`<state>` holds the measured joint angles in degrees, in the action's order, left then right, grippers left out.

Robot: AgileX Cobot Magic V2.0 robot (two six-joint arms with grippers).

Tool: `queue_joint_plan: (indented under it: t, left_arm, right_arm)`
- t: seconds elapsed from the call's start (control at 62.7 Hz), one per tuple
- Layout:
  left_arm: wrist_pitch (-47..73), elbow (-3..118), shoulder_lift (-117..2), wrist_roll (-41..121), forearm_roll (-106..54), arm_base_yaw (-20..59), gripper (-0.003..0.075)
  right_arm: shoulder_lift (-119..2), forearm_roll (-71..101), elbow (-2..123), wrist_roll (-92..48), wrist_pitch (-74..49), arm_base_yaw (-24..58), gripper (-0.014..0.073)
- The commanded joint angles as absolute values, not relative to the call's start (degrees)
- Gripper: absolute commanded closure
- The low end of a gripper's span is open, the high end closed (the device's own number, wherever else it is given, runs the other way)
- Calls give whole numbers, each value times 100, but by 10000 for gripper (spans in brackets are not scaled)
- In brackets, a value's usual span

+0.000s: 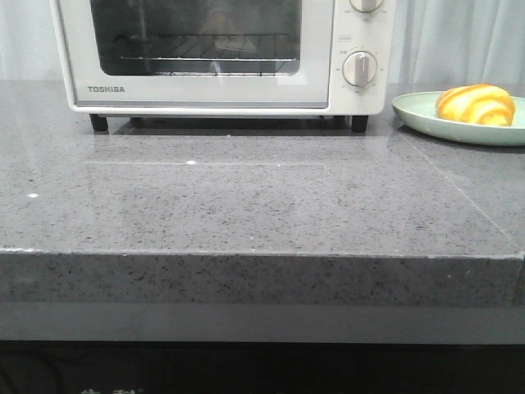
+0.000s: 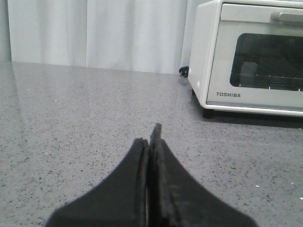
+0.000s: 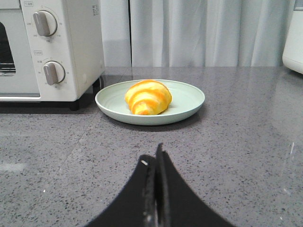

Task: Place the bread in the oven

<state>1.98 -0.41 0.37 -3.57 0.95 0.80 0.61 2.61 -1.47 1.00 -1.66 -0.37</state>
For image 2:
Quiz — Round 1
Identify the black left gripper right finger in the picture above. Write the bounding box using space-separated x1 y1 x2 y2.
147 123 257 227

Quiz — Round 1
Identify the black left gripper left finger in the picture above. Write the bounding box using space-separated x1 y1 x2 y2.
46 138 148 227

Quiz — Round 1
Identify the white oven door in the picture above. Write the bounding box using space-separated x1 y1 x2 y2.
206 3 303 111

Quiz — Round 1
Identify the white Toshiba toaster oven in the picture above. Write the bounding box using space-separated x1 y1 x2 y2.
188 0 303 117

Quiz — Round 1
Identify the white curtain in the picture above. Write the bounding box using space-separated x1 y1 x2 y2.
8 0 197 74

